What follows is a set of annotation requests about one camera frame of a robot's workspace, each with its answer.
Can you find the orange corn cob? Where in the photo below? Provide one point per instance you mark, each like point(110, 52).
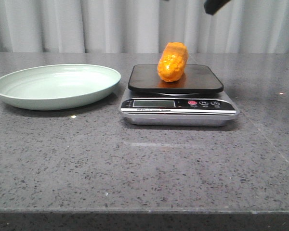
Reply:
point(173, 62)

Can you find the white pleated curtain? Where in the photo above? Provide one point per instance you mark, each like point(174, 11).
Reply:
point(143, 26)

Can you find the black silver kitchen scale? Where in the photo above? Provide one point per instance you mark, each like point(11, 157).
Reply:
point(197, 99)

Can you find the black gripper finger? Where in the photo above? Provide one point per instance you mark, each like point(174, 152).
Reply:
point(211, 7)

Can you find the pale green round plate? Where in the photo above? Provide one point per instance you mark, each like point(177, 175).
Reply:
point(57, 87)

